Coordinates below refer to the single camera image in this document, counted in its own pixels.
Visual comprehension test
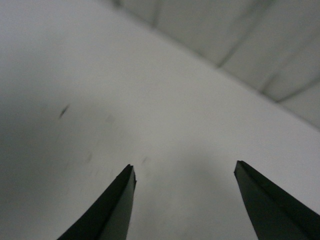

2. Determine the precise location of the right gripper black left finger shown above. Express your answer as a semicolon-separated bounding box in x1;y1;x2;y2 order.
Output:
59;164;137;240

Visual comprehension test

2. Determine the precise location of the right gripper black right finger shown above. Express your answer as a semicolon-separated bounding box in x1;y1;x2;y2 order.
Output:
234;160;320;240

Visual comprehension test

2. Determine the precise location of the grey pleated curtain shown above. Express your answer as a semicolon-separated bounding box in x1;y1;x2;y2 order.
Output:
113;0;320;128

